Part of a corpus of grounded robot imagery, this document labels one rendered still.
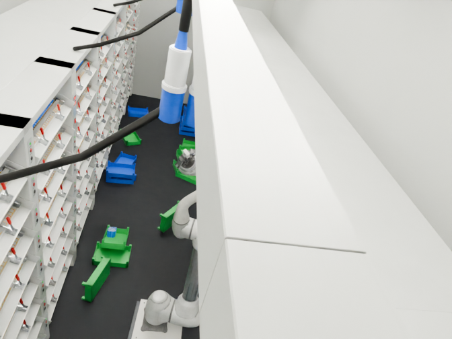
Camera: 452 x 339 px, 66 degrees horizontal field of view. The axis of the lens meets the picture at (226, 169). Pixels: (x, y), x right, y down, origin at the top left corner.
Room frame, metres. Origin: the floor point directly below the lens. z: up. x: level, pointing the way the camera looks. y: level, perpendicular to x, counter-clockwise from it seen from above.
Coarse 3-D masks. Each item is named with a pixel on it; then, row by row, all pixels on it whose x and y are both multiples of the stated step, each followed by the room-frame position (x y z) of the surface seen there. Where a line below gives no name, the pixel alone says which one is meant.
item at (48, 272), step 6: (72, 216) 1.80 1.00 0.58; (66, 222) 1.76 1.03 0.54; (72, 222) 1.79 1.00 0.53; (66, 228) 1.71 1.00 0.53; (60, 240) 1.59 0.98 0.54; (60, 246) 1.55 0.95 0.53; (54, 252) 1.48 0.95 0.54; (60, 252) 1.50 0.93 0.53; (54, 258) 1.44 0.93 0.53; (48, 270) 1.34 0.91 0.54; (48, 276) 1.30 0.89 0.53; (48, 282) 1.27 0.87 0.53
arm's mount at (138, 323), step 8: (144, 304) 1.50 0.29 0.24; (136, 320) 1.36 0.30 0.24; (136, 328) 1.30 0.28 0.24; (168, 328) 1.36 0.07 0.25; (176, 328) 1.38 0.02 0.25; (136, 336) 1.25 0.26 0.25; (144, 336) 1.26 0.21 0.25; (152, 336) 1.28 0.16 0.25; (160, 336) 1.29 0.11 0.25; (168, 336) 1.31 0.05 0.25; (176, 336) 1.32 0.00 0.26
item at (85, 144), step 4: (88, 128) 2.45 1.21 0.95; (92, 128) 2.47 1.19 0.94; (96, 128) 2.48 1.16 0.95; (88, 132) 2.43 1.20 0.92; (92, 132) 2.46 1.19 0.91; (84, 136) 2.34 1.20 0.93; (88, 136) 2.32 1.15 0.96; (92, 136) 2.41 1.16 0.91; (84, 140) 2.29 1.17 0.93; (88, 140) 2.31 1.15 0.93; (80, 144) 2.22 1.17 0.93; (84, 144) 2.25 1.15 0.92; (88, 144) 2.28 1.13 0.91; (80, 148) 2.17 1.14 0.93; (84, 148) 2.20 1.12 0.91; (76, 152) 2.11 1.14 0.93; (80, 152) 2.13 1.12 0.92; (76, 164) 1.98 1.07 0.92; (80, 164) 2.01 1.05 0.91; (76, 168) 1.89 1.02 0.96; (76, 172) 1.89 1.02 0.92
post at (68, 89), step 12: (36, 60) 1.78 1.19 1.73; (72, 72) 1.81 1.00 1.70; (72, 84) 1.81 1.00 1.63; (72, 96) 1.81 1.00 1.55; (72, 108) 1.81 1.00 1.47; (72, 120) 1.80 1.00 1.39; (72, 144) 1.80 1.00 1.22; (72, 168) 1.80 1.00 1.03; (72, 192) 1.80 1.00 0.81; (72, 204) 1.80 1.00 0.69; (72, 228) 1.80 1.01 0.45; (72, 264) 1.80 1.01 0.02
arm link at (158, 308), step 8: (152, 296) 1.39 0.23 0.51; (160, 296) 1.40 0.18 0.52; (168, 296) 1.43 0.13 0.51; (152, 304) 1.35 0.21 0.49; (160, 304) 1.35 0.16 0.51; (168, 304) 1.38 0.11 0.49; (152, 312) 1.33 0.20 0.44; (160, 312) 1.33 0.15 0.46; (168, 312) 1.35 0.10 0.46; (152, 320) 1.32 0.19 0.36; (160, 320) 1.32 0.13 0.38; (168, 320) 1.33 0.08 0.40
